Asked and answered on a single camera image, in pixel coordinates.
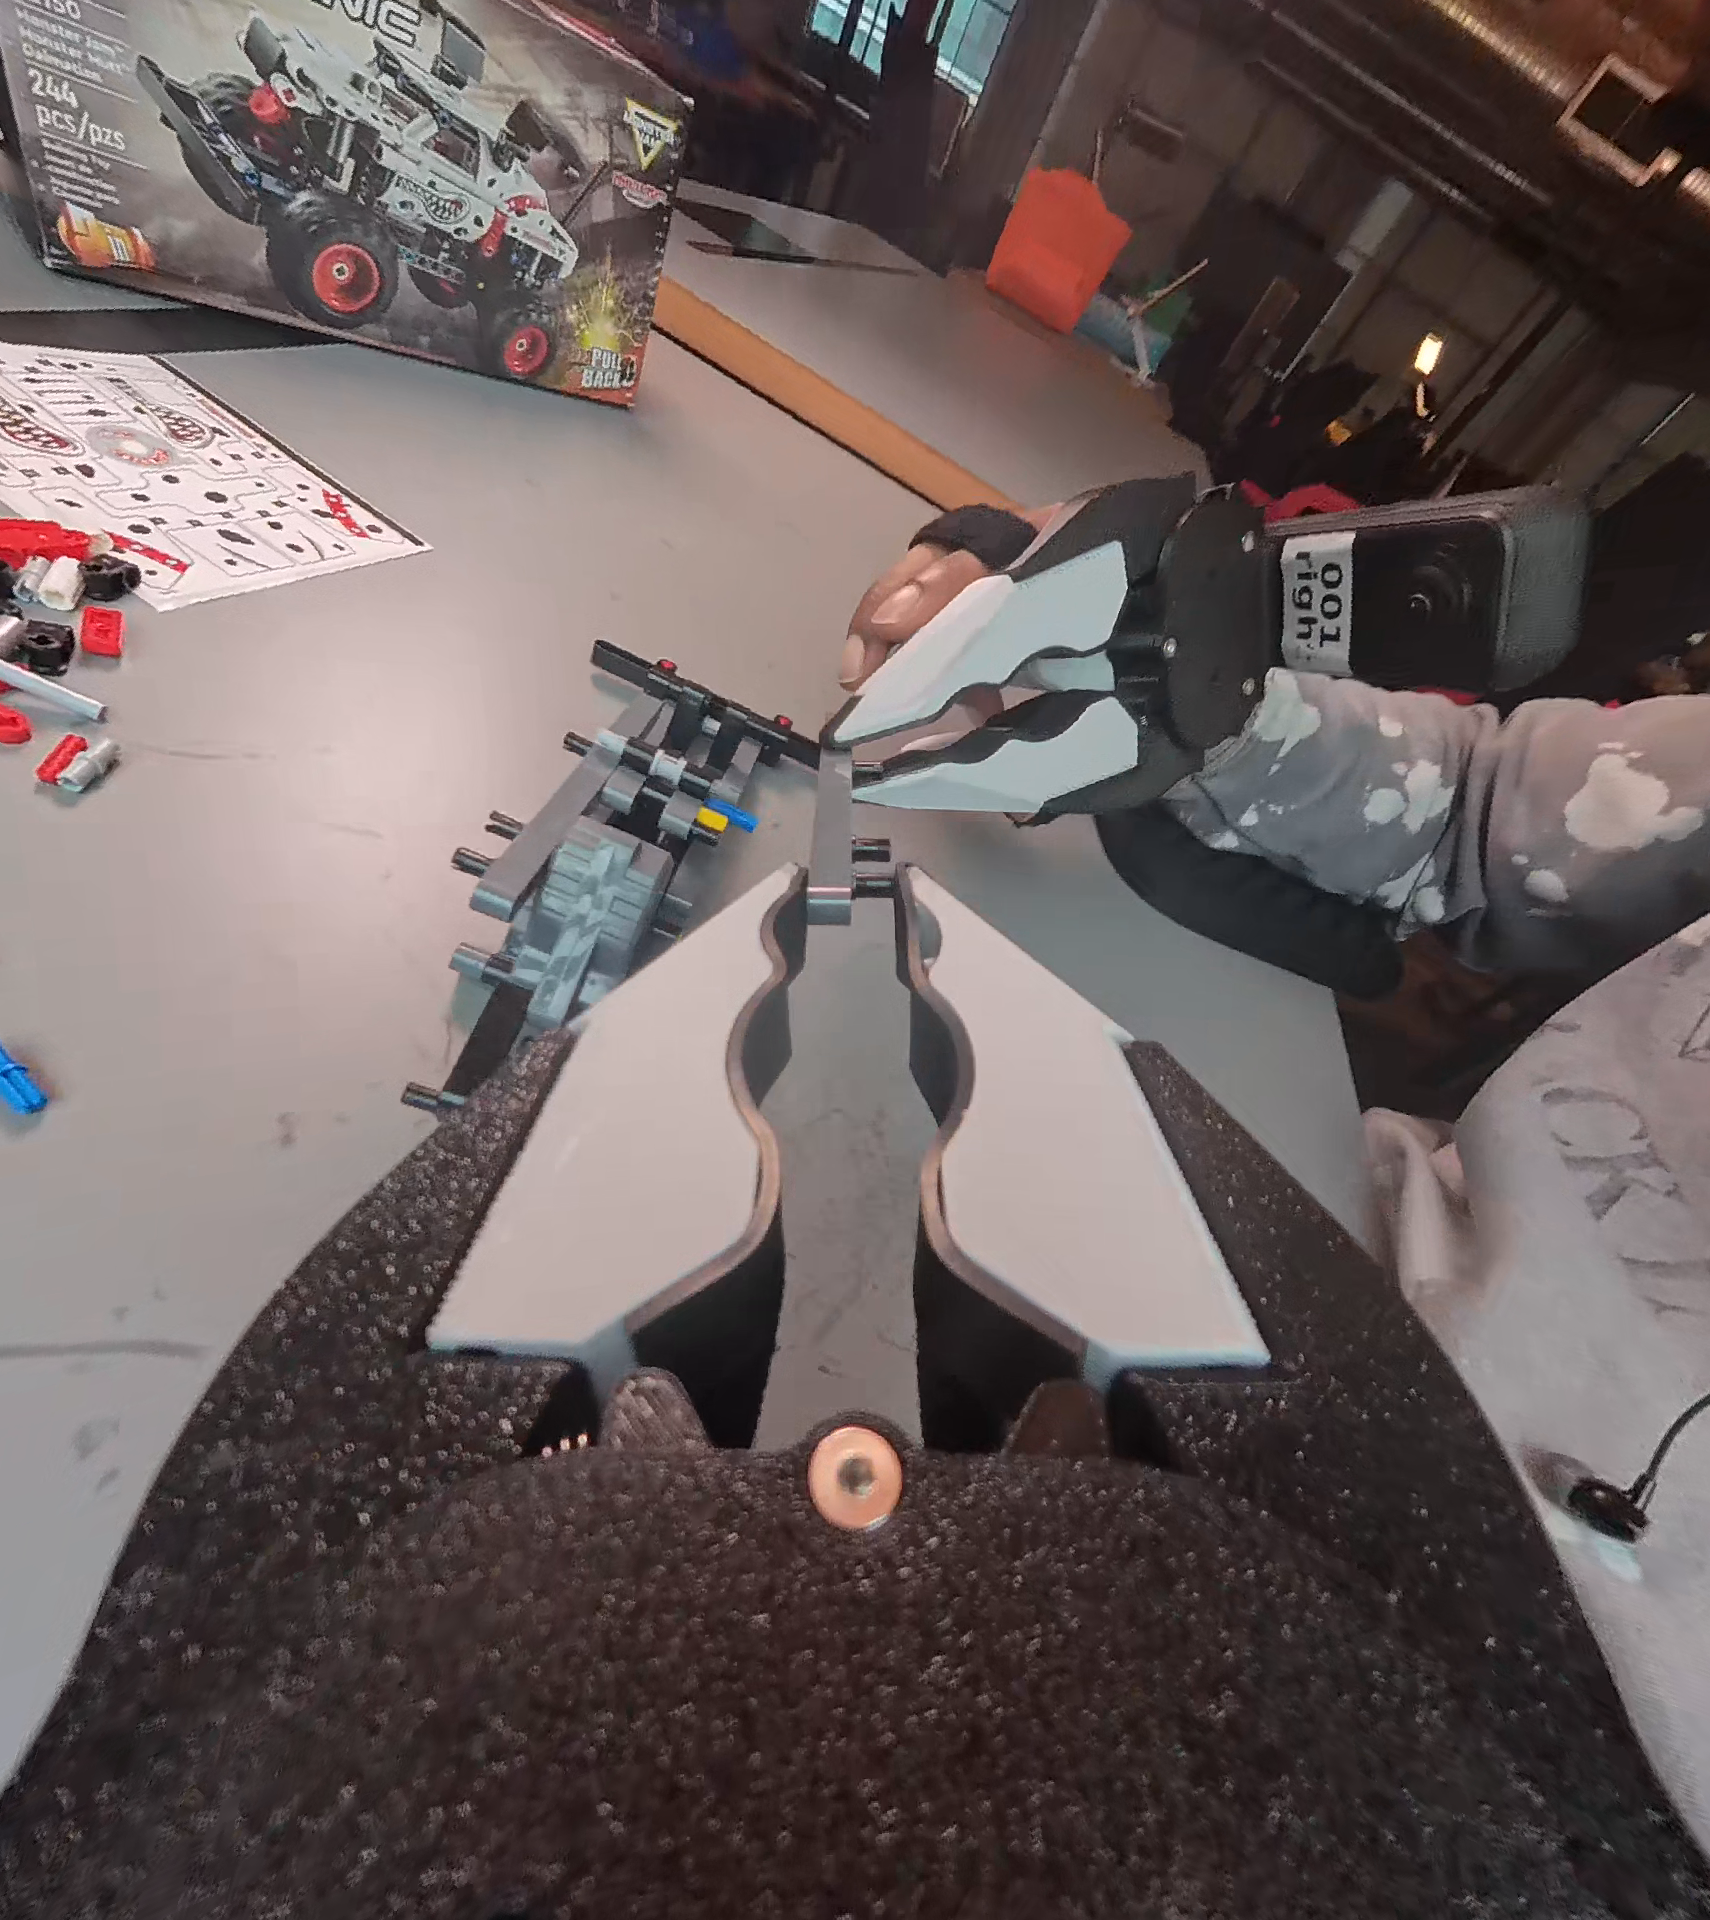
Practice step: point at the long grey beam black pins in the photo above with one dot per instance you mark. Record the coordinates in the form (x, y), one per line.
(837, 841)

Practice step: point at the person's right forearm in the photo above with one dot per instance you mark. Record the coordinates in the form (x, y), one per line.
(1515, 811)

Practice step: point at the toy truck set box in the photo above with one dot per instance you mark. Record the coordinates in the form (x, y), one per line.
(344, 165)

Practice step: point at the person's right hand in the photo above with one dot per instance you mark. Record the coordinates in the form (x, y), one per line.
(915, 600)

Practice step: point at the red plastic container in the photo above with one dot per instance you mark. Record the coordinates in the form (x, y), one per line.
(1299, 499)

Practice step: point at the orange container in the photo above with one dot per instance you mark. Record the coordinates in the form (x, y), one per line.
(1059, 249)

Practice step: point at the sticker sheet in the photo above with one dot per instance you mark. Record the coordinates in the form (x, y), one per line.
(165, 465)

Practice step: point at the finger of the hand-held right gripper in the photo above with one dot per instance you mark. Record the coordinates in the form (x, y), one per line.
(1004, 631)
(1050, 759)

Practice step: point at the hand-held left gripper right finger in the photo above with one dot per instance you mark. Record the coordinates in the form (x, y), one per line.
(1095, 1201)

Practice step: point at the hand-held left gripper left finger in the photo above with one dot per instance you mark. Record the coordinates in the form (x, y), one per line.
(600, 1201)

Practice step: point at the person's grey printed clothing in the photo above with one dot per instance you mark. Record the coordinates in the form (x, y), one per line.
(1620, 1274)

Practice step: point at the toy truck chassis assembly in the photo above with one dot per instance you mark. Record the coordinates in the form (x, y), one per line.
(585, 901)

